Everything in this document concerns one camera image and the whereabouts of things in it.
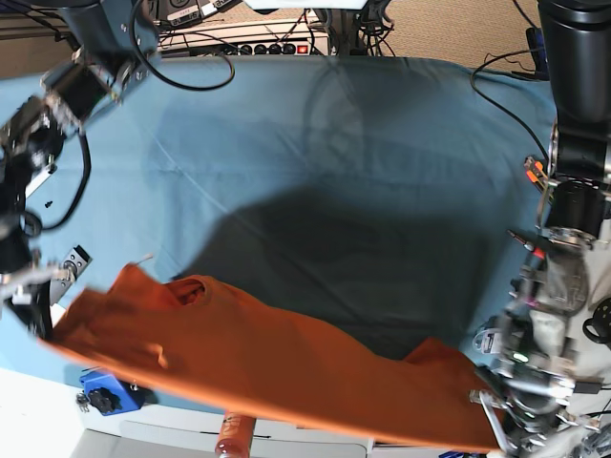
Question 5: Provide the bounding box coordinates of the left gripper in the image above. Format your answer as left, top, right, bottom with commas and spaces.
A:
469, 359, 600, 453

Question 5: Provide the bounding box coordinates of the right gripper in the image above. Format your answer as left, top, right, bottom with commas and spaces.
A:
1, 260, 60, 341

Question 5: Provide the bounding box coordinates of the orange t-shirt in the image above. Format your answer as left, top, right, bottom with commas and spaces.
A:
48, 264, 497, 452

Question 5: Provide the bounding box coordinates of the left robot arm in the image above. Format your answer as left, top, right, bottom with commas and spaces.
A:
470, 1, 610, 457

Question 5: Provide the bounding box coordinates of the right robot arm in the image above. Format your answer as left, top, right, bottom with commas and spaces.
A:
1, 1, 158, 340

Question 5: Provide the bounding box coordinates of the grey remote control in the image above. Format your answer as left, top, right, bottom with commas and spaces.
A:
49, 245, 92, 304

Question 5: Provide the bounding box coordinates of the black power adapter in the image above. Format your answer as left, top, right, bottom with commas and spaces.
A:
574, 380, 604, 394

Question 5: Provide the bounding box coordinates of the plastic blister pack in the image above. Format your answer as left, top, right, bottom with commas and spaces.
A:
473, 328, 503, 355

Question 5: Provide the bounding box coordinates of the blue clamp box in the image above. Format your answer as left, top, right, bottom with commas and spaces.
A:
79, 370, 145, 416

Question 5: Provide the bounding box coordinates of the red screwdriver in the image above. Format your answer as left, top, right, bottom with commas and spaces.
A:
507, 229, 545, 260

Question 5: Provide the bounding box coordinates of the orange drink bottle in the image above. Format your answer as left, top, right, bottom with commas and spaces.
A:
215, 412, 256, 458

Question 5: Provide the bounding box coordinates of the orange black utility knife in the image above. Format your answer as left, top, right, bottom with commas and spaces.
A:
523, 156, 548, 193

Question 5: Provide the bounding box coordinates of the blue-grey table cloth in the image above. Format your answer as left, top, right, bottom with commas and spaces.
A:
0, 55, 559, 411

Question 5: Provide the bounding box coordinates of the power strip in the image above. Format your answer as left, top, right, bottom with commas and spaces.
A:
221, 41, 327, 56

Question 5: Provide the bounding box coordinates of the blue black clamp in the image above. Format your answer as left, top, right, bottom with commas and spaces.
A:
507, 27, 549, 81

